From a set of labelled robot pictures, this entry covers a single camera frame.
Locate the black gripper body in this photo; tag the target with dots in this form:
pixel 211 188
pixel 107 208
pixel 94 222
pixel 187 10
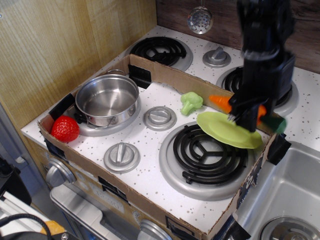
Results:
pixel 261 78

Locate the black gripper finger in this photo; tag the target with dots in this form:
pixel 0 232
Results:
pixel 269 104
pixel 246 117

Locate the orange toy carrot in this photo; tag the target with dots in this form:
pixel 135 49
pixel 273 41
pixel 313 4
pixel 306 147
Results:
pixel 221 101

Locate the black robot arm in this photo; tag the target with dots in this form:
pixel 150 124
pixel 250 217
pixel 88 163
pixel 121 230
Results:
pixel 265 27

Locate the light green toy plate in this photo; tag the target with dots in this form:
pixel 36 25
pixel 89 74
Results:
pixel 217 125

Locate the back right black burner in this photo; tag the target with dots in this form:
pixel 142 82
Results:
pixel 231 80

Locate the black burner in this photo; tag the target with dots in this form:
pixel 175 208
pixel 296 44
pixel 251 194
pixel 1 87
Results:
pixel 164 50
pixel 200 167
pixel 231 80

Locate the silver back stove knob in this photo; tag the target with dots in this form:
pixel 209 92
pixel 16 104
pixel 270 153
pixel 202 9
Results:
pixel 216 58

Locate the silver stove knob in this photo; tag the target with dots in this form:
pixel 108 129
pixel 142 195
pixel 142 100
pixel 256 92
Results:
pixel 121 158
pixel 159 118
pixel 216 58

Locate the green toy broccoli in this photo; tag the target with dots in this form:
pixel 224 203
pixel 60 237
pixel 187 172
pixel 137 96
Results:
pixel 191 101

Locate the front right black burner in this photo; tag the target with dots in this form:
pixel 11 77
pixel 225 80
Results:
pixel 200 167

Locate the silver middle stove knob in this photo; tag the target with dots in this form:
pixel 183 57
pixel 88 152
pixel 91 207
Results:
pixel 159 118

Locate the hanging silver strainer ladle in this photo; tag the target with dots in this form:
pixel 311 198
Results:
pixel 200 19

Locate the silver toy sink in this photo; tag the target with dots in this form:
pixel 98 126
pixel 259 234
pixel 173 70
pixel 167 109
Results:
pixel 285 203

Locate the back left black burner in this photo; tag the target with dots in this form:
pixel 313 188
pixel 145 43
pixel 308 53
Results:
pixel 164 50

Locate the silver front stove knob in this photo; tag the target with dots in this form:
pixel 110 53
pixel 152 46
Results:
pixel 121 158

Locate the small steel pot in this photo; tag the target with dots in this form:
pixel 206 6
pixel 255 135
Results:
pixel 107 100

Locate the silver oven knob right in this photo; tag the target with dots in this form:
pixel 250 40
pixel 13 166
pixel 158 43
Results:
pixel 151 231

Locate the silver oven knob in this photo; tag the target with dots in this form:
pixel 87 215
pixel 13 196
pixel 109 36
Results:
pixel 58 173
pixel 151 231

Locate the cardboard fence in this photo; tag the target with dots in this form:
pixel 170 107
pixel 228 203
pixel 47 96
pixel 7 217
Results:
pixel 145 187

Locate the red toy strawberry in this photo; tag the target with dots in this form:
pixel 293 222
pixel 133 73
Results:
pixel 65 129

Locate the silver oven knob left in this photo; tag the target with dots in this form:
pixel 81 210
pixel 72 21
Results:
pixel 58 173

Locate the orange yellow object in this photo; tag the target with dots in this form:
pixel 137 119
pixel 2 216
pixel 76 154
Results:
pixel 54 227

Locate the silver oven door handle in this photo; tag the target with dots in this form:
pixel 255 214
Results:
pixel 90 215

